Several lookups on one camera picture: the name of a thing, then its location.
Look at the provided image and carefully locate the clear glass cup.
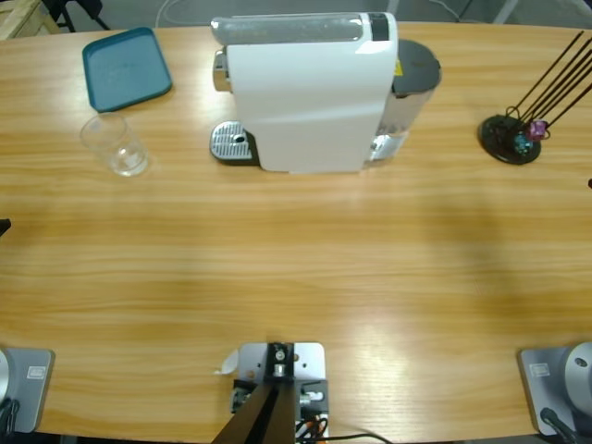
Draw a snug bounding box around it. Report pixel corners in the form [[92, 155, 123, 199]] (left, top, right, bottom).
[[79, 113, 150, 179]]

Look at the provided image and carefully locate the white capsule coffee machine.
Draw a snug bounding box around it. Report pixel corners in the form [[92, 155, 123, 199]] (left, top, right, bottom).
[[210, 11, 443, 177]]

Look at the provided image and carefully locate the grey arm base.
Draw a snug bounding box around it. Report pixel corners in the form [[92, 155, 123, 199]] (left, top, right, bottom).
[[516, 340, 592, 437], [0, 347, 56, 434]]

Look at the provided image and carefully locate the black capsule holder with rods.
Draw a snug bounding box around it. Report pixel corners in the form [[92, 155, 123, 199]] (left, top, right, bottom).
[[477, 30, 592, 166]]

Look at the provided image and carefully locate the grey metal leg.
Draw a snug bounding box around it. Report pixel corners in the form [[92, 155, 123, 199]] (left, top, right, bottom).
[[494, 0, 519, 24]]

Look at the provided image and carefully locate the teal plastic tray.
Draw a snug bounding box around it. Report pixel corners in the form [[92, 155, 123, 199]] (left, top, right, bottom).
[[81, 26, 174, 115]]

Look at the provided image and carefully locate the wooden crate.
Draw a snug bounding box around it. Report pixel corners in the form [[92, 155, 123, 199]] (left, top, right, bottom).
[[0, 0, 61, 42]]

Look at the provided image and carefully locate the black chair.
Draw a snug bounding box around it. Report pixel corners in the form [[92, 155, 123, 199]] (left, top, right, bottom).
[[43, 0, 112, 33]]

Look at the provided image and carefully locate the white paper tag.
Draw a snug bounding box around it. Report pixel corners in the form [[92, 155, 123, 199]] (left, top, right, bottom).
[[212, 349, 241, 376]]

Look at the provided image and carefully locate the black base cable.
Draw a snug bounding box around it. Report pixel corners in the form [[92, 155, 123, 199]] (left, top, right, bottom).
[[538, 406, 579, 444], [0, 397, 22, 436]]

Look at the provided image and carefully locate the white floor cable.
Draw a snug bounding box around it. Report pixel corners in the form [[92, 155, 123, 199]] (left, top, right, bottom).
[[154, 0, 216, 27], [434, 0, 474, 22]]

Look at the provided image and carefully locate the dark camera post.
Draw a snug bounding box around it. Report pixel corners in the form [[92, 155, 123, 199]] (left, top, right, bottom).
[[215, 341, 297, 444]]

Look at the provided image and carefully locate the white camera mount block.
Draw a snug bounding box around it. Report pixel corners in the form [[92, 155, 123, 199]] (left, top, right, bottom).
[[230, 340, 330, 438]]

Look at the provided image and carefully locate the black mount cable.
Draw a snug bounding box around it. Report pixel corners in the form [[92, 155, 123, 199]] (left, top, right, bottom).
[[323, 432, 394, 444]]

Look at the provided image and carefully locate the orange cable bundle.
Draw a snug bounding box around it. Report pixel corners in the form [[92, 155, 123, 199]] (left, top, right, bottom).
[[295, 413, 330, 438]]

